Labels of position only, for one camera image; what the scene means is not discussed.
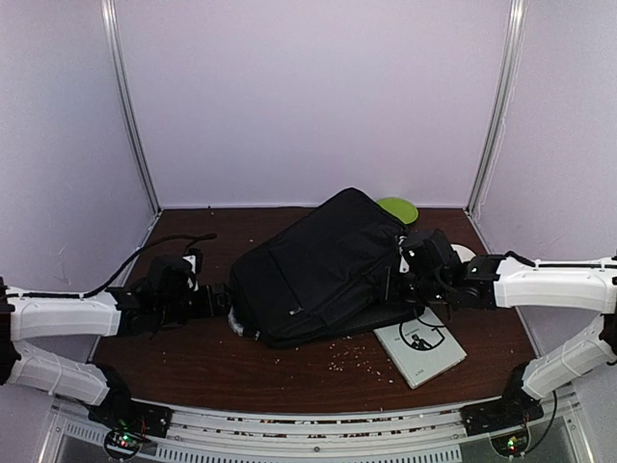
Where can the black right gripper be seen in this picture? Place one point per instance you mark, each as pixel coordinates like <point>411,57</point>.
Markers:
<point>391,290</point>

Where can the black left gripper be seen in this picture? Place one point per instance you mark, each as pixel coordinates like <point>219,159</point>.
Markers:
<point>208,311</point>

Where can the black student backpack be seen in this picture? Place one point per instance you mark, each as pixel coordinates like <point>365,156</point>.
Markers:
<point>333,273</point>

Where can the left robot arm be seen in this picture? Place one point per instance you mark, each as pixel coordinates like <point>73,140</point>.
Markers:
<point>169,295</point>

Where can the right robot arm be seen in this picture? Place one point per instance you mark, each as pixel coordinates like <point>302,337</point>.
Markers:
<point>437,275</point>

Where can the grey reader book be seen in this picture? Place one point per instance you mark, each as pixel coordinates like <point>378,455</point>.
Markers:
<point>421,348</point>

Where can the white bowl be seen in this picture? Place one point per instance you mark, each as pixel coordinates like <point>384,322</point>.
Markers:
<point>461,253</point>

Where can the green plate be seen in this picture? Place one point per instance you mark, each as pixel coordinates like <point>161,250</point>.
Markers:
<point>406,212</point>

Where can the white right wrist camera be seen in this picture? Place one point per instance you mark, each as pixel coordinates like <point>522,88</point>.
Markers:
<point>404,266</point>

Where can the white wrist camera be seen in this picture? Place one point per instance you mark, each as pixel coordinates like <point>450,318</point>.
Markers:
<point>194,257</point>
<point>404,266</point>

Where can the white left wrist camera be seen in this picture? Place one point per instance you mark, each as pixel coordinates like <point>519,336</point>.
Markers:
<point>194,257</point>

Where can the right aluminium frame post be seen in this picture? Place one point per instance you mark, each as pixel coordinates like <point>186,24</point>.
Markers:
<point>504,88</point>

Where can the aluminium frame post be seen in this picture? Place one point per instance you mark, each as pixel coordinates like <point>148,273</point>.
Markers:
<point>504,88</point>
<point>113,37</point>

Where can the left aluminium frame post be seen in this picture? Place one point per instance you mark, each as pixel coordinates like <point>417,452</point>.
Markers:
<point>113,37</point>

